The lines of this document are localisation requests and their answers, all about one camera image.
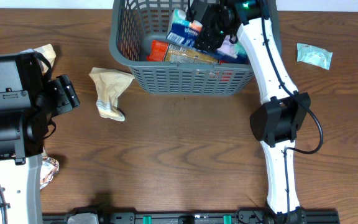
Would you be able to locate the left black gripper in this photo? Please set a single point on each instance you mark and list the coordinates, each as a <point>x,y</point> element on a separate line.
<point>62,94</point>

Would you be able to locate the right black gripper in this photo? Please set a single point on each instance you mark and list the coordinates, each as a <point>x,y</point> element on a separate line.
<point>207,39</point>

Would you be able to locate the blue tissue multipack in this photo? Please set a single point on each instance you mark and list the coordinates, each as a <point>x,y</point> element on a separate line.
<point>184,33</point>

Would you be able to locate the orange spaghetti packet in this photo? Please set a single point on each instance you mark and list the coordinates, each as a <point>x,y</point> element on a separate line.
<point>165,52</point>

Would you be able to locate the grey plastic laundry basket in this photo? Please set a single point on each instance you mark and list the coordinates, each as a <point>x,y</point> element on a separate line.
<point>137,23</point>

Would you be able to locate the mint green wipes packet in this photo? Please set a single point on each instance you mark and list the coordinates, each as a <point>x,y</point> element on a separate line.
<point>314,55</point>

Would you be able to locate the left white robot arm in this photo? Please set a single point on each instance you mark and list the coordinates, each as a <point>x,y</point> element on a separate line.
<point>22,136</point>

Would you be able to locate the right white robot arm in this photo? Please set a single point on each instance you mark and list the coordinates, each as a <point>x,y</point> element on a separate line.
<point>283,108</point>

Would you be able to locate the cream pouch top left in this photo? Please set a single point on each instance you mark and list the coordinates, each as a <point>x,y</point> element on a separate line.
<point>48,52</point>

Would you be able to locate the brown and cream snack pouch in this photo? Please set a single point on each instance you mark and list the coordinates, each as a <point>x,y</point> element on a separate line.
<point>49,169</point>

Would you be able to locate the crumpled cream pouch centre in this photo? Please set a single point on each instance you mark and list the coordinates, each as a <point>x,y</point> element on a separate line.
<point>110,84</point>

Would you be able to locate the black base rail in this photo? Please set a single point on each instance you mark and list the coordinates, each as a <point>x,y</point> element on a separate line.
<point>241,216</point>

